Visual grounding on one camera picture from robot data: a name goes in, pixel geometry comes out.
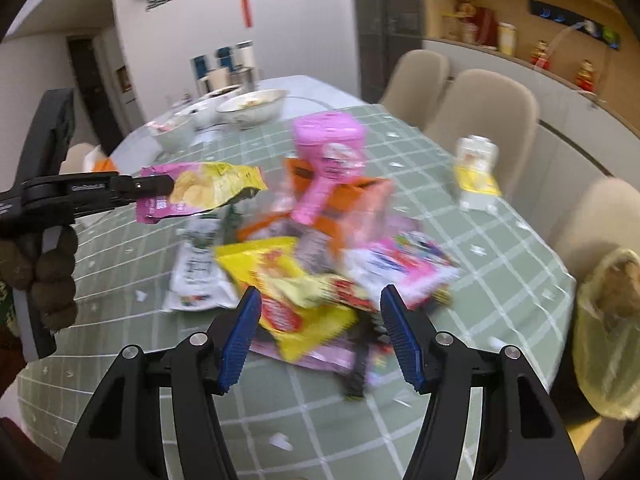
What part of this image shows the yellow plastic bag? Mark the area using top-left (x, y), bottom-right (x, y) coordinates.
top-left (572, 247), bottom-right (640, 421)

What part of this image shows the pink long wrapper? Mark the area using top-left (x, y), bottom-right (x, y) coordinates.
top-left (250, 335), bottom-right (396, 376)

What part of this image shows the red gold figurine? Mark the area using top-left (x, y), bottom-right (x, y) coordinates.
top-left (530, 40), bottom-right (551, 71)
top-left (575, 60), bottom-right (598, 91)

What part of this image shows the white cup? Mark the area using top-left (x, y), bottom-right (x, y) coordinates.
top-left (150, 117), bottom-right (196, 151)

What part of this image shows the yellow red snack packet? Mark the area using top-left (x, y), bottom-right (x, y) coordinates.
top-left (215, 237), bottom-right (358, 363)

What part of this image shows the yellow pink chip bag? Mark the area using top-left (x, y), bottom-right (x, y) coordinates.
top-left (136, 162), bottom-right (268, 223)

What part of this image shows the small white bowl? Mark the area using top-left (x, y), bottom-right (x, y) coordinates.
top-left (187, 99), bottom-right (231, 128)

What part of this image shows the person's left hand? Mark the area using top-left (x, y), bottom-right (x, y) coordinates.
top-left (0, 225), bottom-right (78, 333)

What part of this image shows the pink lidded bin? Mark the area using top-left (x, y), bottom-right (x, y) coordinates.
top-left (291, 114), bottom-right (367, 225)

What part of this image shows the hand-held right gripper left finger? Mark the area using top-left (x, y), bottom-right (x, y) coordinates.
top-left (60, 285), bottom-right (263, 480)

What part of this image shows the white canister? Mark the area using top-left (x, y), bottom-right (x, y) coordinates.
top-left (235, 40), bottom-right (258, 86)

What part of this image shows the large white bowl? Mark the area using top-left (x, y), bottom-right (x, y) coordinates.
top-left (216, 89), bottom-right (290, 131)

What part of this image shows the orange white tissue box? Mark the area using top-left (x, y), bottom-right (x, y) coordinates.
top-left (62, 142), bottom-right (118, 176)

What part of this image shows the white mug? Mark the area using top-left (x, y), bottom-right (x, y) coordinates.
top-left (202, 67), bottom-right (231, 93)

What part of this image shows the yellow white tissue pack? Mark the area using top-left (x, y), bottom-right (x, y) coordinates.
top-left (454, 136), bottom-right (502, 211)

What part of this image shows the yellow white jar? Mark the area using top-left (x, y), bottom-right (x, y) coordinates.
top-left (497, 21), bottom-right (517, 56)

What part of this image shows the green checked tablecloth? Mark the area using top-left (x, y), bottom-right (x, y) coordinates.
top-left (17, 105), bottom-right (576, 480)

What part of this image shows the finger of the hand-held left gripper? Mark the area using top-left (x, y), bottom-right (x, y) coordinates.
top-left (107, 172), bottom-right (176, 207)

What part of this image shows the white snack packet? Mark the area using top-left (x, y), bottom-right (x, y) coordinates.
top-left (162, 215), bottom-right (241, 313)

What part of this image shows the black wrapper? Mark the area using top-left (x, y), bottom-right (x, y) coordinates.
top-left (342, 305), bottom-right (396, 403)

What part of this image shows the pink white cartoon packet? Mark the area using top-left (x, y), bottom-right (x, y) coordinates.
top-left (345, 230), bottom-right (461, 311)

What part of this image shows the large red gold statue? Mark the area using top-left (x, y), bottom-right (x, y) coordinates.
top-left (452, 0), bottom-right (496, 46)

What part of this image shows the orange plastic snack bag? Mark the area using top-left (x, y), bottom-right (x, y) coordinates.
top-left (237, 157), bottom-right (396, 261)

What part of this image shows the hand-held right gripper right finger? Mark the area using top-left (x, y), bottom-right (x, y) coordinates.
top-left (379, 284), bottom-right (586, 480)

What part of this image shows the black power strip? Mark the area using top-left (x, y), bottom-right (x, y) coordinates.
top-left (529, 0), bottom-right (621, 51)

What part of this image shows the beige chair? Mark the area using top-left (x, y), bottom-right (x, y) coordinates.
top-left (550, 177), bottom-right (640, 286)
top-left (425, 69), bottom-right (541, 196)
top-left (377, 50), bottom-right (451, 116)

